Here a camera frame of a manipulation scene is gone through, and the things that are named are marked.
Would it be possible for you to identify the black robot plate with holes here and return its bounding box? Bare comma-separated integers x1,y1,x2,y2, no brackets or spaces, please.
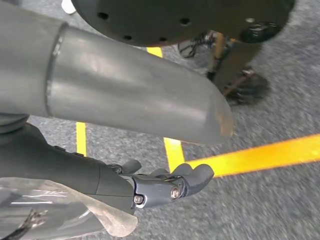
71,0,297,48

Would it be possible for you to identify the black robot lower leg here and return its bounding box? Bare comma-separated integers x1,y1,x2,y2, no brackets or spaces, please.
177,31,263,97

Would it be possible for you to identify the pale translucent plastic cover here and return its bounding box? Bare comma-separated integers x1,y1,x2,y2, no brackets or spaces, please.
0,177,139,240

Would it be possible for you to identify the black braided cable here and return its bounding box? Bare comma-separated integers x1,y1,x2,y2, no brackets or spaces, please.
6,209,48,240

